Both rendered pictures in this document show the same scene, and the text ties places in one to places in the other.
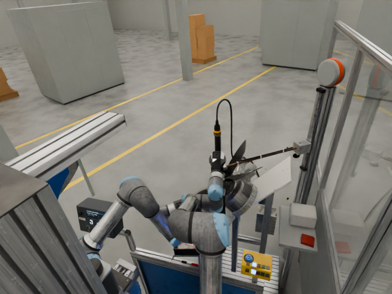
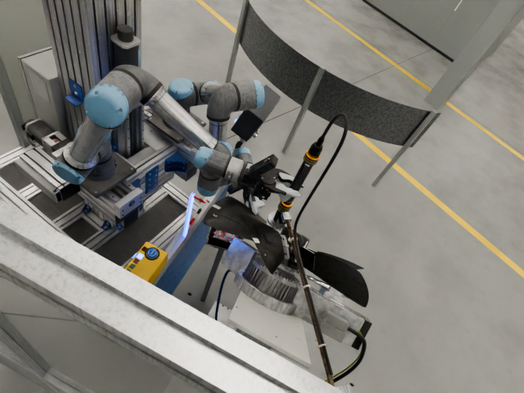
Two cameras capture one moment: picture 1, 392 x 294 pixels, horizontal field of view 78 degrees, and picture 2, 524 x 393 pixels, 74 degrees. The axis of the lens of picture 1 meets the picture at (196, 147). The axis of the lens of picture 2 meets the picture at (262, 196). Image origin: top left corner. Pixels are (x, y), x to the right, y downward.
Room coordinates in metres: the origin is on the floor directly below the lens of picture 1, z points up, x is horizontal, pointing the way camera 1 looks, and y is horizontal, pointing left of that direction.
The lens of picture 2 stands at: (0.91, -0.87, 2.32)
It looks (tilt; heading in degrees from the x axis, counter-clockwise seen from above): 50 degrees down; 76
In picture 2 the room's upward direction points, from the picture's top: 24 degrees clockwise
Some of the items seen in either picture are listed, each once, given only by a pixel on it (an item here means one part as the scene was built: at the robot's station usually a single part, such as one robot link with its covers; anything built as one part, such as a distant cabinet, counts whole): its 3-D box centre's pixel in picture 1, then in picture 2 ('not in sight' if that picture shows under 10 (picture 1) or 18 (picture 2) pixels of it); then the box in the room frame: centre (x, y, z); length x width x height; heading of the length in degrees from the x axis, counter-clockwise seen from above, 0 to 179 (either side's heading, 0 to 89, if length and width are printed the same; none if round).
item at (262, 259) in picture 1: (256, 265); (144, 268); (0.75, -0.29, 1.02); 0.16 x 0.10 x 0.11; 70
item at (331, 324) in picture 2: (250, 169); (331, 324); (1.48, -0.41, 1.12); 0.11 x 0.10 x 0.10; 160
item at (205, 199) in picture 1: (212, 202); (210, 177); (0.92, -0.07, 1.38); 0.11 x 0.08 x 0.11; 80
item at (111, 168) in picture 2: not in sight; (97, 160); (0.44, 0.13, 1.09); 0.15 x 0.15 x 0.10
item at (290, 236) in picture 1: (296, 227); not in sight; (1.12, -0.68, 0.84); 0.36 x 0.24 x 0.03; 160
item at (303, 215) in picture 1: (302, 213); not in sight; (1.18, -0.74, 0.91); 0.17 x 0.16 x 0.11; 70
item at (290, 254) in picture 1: (288, 261); not in sight; (1.12, -0.68, 0.41); 0.04 x 0.04 x 0.83; 70
